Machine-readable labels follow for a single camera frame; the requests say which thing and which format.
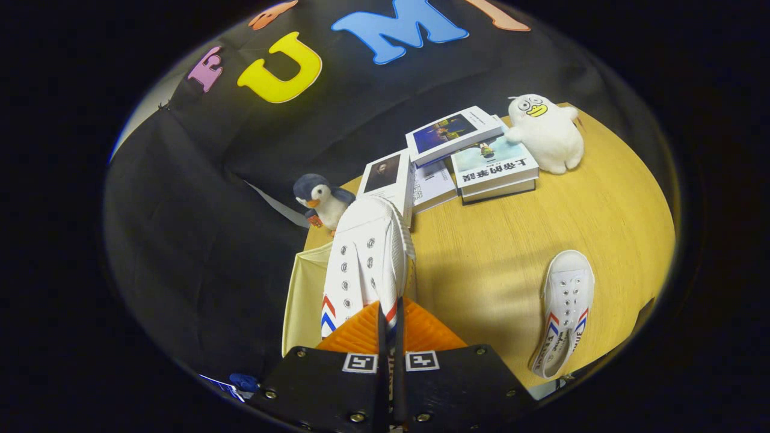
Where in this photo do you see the thick book with pale cover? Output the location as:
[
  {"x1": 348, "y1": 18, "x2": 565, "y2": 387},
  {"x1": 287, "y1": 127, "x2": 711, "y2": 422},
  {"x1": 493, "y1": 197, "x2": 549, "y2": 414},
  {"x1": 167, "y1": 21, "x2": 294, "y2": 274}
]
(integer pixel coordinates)
[{"x1": 451, "y1": 129, "x2": 540, "y2": 196}]

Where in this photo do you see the white duck plush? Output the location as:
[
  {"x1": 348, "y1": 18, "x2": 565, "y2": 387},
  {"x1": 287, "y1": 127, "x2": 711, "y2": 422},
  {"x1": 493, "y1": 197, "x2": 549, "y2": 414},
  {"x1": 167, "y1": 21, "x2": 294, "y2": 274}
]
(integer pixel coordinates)
[{"x1": 504, "y1": 94, "x2": 585, "y2": 175}]

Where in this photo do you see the book with blue picture cover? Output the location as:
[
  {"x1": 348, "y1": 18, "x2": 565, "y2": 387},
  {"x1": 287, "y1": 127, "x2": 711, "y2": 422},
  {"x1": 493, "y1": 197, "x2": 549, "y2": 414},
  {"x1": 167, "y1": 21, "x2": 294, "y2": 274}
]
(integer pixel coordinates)
[{"x1": 405, "y1": 106, "x2": 505, "y2": 168}]

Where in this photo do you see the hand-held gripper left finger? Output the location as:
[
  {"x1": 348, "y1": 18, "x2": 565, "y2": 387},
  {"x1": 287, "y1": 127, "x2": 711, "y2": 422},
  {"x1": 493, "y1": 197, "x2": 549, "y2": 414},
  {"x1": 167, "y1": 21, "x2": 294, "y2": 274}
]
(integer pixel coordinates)
[{"x1": 250, "y1": 301, "x2": 387, "y2": 433}]

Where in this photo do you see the white canvas shoe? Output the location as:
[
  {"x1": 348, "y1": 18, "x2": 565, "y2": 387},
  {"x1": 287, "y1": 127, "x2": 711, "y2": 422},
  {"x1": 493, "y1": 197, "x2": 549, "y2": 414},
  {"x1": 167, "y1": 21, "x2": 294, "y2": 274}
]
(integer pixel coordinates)
[
  {"x1": 529, "y1": 250, "x2": 596, "y2": 379},
  {"x1": 320, "y1": 195, "x2": 417, "y2": 373}
]

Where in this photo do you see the book with portrait cover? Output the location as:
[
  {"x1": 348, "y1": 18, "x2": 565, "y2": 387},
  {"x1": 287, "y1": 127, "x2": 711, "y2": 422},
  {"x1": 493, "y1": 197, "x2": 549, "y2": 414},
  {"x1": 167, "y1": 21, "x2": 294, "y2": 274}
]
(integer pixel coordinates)
[{"x1": 357, "y1": 149, "x2": 416, "y2": 228}]

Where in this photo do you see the beige fabric storage box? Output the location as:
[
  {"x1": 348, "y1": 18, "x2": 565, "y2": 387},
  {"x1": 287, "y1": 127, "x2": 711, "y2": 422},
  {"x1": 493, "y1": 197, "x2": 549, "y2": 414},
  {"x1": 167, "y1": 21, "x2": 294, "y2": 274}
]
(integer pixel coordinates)
[{"x1": 282, "y1": 242, "x2": 334, "y2": 357}]

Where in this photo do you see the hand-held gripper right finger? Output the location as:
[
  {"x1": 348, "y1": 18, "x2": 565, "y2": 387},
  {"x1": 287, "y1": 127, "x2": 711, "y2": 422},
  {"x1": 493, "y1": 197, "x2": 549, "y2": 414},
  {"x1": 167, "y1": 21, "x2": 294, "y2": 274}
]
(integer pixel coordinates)
[{"x1": 396, "y1": 297, "x2": 537, "y2": 433}]

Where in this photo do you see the navy and white penguin plush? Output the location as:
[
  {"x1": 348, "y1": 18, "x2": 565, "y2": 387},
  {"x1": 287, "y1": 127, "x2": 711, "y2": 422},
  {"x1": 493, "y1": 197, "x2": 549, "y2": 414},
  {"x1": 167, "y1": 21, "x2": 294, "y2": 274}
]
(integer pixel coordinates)
[{"x1": 293, "y1": 174, "x2": 357, "y2": 236}]

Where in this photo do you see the computer monitor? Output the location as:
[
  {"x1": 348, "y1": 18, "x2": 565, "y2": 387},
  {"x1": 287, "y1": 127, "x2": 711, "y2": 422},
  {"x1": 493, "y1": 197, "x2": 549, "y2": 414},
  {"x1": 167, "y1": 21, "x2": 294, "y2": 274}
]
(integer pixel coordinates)
[{"x1": 200, "y1": 373, "x2": 260, "y2": 402}]

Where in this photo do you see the thin white text booklet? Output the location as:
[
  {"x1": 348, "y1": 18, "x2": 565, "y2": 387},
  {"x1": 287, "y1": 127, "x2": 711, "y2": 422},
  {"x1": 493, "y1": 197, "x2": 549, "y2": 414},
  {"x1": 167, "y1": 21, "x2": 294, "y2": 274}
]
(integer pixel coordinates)
[{"x1": 413, "y1": 161, "x2": 459, "y2": 214}]

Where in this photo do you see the thick white book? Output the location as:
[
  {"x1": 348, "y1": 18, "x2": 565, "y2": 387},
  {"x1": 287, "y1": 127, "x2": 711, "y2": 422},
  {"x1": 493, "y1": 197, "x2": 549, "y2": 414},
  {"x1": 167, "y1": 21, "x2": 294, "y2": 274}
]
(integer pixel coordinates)
[{"x1": 460, "y1": 178, "x2": 537, "y2": 206}]

